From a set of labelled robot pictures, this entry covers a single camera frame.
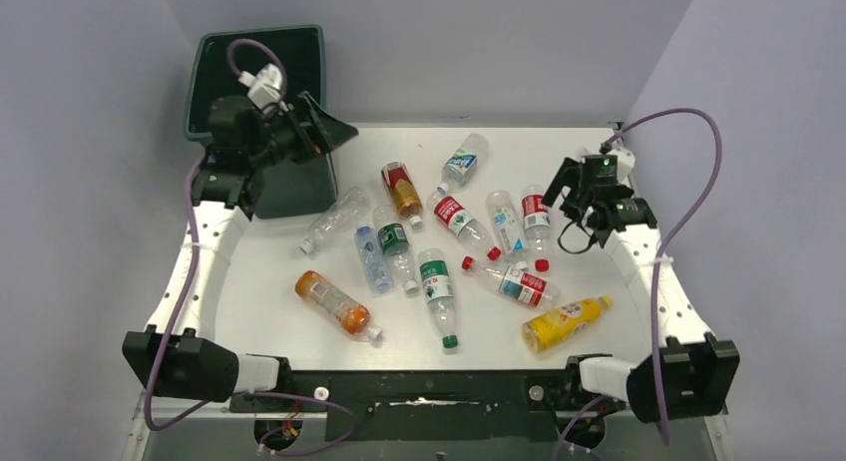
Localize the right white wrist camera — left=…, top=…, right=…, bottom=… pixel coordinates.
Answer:
left=600, top=142, right=635, bottom=183

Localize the yellow juice bottle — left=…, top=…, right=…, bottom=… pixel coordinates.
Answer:
left=521, top=296, right=615, bottom=353

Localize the red label upright-lying bottle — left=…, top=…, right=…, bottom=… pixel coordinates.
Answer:
left=521, top=184, right=552, bottom=272

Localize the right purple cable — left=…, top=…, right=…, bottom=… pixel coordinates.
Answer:
left=552, top=107, right=724, bottom=461

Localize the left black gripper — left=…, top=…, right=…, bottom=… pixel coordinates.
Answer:
left=248, top=94, right=358, bottom=172

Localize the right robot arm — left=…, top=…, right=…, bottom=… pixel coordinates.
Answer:
left=542, top=155, right=740, bottom=423

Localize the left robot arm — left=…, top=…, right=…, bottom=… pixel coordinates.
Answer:
left=122, top=92, right=358, bottom=403

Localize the red gold label bottle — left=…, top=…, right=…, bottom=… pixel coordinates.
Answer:
left=381, top=162, right=423, bottom=231

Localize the green label green cap bottle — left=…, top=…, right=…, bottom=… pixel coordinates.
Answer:
left=418, top=248, right=459, bottom=350

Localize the blue tinted water bottle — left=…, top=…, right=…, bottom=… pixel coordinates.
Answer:
left=354, top=224, right=394, bottom=295

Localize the clear unlabelled plastic bottle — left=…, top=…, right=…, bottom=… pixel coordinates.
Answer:
left=299, top=186, right=371, bottom=255

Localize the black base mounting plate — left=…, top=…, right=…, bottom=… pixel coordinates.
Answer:
left=228, top=369, right=620, bottom=444

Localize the red white label bottle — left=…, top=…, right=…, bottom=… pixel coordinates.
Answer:
left=461, top=256, right=562, bottom=308

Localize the orange juice bottle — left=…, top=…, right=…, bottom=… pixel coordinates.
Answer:
left=294, top=270, right=383, bottom=343

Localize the dark green label bottle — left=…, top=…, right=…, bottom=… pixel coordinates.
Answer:
left=372, top=206, right=420, bottom=296

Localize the red label bottle red cap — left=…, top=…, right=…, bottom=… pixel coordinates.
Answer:
left=427, top=190, right=502, bottom=260

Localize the dark green plastic bin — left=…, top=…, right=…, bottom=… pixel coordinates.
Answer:
left=184, top=25, right=337, bottom=220

